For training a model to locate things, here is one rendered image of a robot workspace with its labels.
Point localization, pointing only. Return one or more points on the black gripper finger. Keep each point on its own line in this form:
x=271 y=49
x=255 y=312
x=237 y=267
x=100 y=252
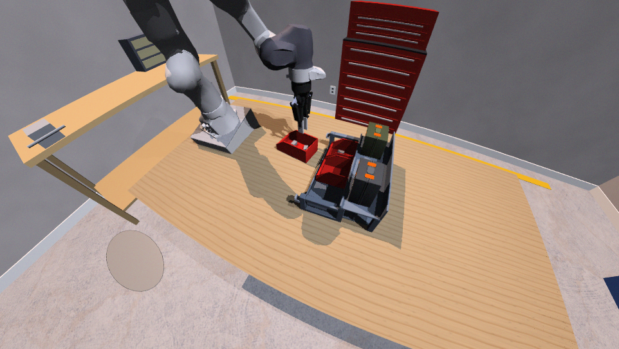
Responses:
x=306 y=109
x=298 y=113

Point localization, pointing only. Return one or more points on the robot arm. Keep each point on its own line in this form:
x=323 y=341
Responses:
x=292 y=48

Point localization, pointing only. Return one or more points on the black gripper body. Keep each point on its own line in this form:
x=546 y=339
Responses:
x=300 y=90

